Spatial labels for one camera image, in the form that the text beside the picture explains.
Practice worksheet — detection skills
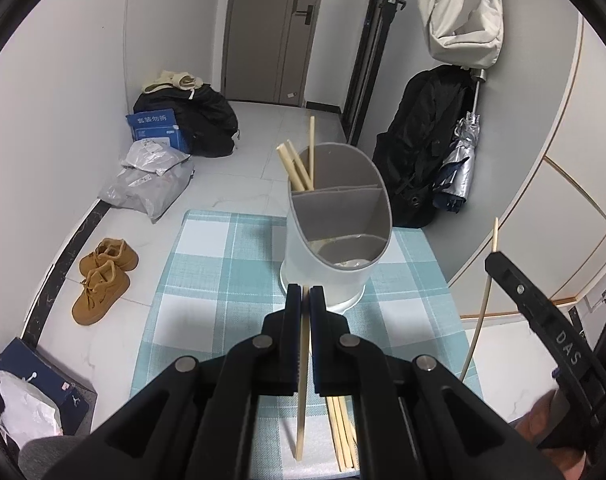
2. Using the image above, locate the black backpack by wall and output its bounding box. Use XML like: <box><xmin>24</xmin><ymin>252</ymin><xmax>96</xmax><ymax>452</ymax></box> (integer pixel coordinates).
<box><xmin>372</xmin><ymin>65</ymin><xmax>476</xmax><ymax>228</ymax></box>

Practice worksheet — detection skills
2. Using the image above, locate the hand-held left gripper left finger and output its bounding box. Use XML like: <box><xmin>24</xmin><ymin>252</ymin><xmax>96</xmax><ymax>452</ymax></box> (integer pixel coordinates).
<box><xmin>85</xmin><ymin>284</ymin><xmax>302</xmax><ymax>480</ymax></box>

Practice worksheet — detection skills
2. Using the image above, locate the blue cardboard box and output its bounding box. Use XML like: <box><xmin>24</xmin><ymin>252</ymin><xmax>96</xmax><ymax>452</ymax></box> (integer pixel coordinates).
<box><xmin>126</xmin><ymin>109</ymin><xmax>191</xmax><ymax>153</ymax></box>

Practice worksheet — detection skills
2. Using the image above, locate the navy shoe box with bag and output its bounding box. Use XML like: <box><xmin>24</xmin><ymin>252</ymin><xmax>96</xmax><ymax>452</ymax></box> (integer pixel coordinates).
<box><xmin>0</xmin><ymin>337</ymin><xmax>98</xmax><ymax>436</ymax></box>

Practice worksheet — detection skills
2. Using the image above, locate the brown suede shoe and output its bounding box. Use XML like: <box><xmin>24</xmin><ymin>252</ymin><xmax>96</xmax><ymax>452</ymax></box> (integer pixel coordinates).
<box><xmin>79</xmin><ymin>238</ymin><xmax>140</xmax><ymax>277</ymax></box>
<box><xmin>72</xmin><ymin>259</ymin><xmax>132</xmax><ymax>326</ymax></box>

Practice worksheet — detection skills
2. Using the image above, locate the white crumpled plastic bag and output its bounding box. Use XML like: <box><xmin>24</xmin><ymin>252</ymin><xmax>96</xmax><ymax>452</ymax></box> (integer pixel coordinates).
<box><xmin>0</xmin><ymin>370</ymin><xmax>64</xmax><ymax>453</ymax></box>

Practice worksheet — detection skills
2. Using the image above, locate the white shoulder bag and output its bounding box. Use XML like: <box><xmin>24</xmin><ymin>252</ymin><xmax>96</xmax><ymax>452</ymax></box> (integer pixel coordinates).
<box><xmin>417</xmin><ymin>0</ymin><xmax>504</xmax><ymax>68</ymax></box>

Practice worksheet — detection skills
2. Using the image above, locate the person's grey trouser leg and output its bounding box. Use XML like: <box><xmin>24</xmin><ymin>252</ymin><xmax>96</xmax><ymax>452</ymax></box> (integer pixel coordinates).
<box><xmin>18</xmin><ymin>435</ymin><xmax>94</xmax><ymax>480</ymax></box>

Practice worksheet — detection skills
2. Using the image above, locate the teal checked tablecloth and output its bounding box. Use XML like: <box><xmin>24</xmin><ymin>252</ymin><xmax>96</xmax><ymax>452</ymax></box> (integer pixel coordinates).
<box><xmin>130</xmin><ymin>209</ymin><xmax>484</xmax><ymax>480</ymax></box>

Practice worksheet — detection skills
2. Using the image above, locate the white plastic parcel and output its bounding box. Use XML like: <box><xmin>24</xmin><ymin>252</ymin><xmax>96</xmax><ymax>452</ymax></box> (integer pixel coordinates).
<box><xmin>120</xmin><ymin>140</ymin><xmax>191</xmax><ymax>177</ymax></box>

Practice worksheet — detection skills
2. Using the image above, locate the long bamboo chopstick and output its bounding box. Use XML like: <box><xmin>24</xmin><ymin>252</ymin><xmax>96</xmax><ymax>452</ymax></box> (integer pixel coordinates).
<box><xmin>276</xmin><ymin>144</ymin><xmax>302</xmax><ymax>193</ymax></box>
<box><xmin>286</xmin><ymin>142</ymin><xmax>312</xmax><ymax>192</ymax></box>
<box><xmin>295</xmin><ymin>286</ymin><xmax>311</xmax><ymax>462</ymax></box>
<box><xmin>459</xmin><ymin>216</ymin><xmax>500</xmax><ymax>382</ymax></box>

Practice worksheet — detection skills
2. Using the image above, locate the grey plastic parcel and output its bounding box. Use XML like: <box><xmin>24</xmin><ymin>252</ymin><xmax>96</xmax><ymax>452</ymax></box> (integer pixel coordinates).
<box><xmin>98</xmin><ymin>162</ymin><xmax>196</xmax><ymax>224</ymax></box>

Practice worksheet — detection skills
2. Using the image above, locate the person's right hand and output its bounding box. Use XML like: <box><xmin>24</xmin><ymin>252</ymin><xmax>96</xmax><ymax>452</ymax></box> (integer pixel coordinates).
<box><xmin>514</xmin><ymin>389</ymin><xmax>560</xmax><ymax>449</ymax></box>

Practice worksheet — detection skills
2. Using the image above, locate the black duffel bag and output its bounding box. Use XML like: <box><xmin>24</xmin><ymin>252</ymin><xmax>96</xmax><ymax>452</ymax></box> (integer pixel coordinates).
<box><xmin>133</xmin><ymin>85</ymin><xmax>241</xmax><ymax>157</ymax></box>

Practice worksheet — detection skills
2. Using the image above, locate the white grey utensil holder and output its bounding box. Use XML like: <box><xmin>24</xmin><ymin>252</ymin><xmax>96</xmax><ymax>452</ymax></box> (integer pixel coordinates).
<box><xmin>280</xmin><ymin>142</ymin><xmax>394</xmax><ymax>311</ymax></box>

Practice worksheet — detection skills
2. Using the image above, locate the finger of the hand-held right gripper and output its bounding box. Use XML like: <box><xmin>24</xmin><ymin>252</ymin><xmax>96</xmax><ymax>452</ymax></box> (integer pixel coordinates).
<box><xmin>484</xmin><ymin>251</ymin><xmax>592</xmax><ymax>377</ymax></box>

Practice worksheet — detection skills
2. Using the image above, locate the grey brown door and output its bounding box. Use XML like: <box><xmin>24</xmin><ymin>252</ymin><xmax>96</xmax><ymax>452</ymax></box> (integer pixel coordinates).
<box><xmin>223</xmin><ymin>0</ymin><xmax>328</xmax><ymax>108</ymax></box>

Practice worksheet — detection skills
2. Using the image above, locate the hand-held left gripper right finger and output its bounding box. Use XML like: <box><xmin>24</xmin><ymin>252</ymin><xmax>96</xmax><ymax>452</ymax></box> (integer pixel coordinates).
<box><xmin>310</xmin><ymin>286</ymin><xmax>538</xmax><ymax>480</ymax></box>

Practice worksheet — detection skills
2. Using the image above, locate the silver folding umbrella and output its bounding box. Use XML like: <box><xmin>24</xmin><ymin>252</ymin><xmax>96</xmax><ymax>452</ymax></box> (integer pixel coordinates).
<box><xmin>432</xmin><ymin>67</ymin><xmax>486</xmax><ymax>213</ymax></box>

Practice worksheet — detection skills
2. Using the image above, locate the black framed glass door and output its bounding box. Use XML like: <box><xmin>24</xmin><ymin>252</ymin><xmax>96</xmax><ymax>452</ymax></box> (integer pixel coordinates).
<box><xmin>340</xmin><ymin>0</ymin><xmax>408</xmax><ymax>146</ymax></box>

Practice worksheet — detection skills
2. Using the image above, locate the beige knitted cloth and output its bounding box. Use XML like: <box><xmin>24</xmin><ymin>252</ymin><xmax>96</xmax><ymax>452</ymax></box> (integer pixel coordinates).
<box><xmin>142</xmin><ymin>69</ymin><xmax>206</xmax><ymax>95</ymax></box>

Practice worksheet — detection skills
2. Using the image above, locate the bunch of bamboo chopsticks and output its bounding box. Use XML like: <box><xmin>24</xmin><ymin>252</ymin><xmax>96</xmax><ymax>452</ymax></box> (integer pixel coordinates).
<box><xmin>328</xmin><ymin>396</ymin><xmax>358</xmax><ymax>472</ymax></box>

